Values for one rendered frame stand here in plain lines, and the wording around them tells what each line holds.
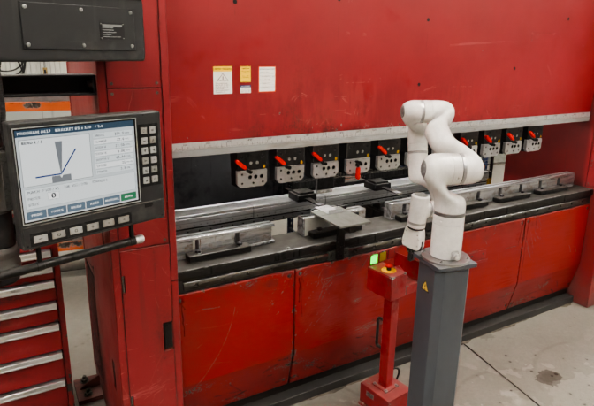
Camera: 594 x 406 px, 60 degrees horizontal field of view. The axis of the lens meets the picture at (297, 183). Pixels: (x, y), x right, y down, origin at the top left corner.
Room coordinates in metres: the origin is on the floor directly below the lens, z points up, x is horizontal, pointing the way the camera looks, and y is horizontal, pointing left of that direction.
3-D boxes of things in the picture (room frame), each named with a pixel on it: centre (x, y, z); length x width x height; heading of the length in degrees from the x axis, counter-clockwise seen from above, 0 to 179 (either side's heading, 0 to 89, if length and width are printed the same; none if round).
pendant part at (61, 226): (1.53, 0.64, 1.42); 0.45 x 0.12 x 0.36; 136
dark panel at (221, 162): (2.87, 0.32, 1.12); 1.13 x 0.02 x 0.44; 120
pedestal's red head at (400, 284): (2.31, -0.48, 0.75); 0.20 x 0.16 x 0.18; 129
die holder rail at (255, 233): (2.27, 0.33, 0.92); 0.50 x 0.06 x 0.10; 120
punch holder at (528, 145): (3.33, -1.51, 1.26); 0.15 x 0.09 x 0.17; 120
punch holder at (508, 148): (3.23, -1.33, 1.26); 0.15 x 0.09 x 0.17; 120
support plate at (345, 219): (2.42, -0.22, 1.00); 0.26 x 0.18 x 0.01; 30
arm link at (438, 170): (1.92, -0.56, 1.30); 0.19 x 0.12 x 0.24; 95
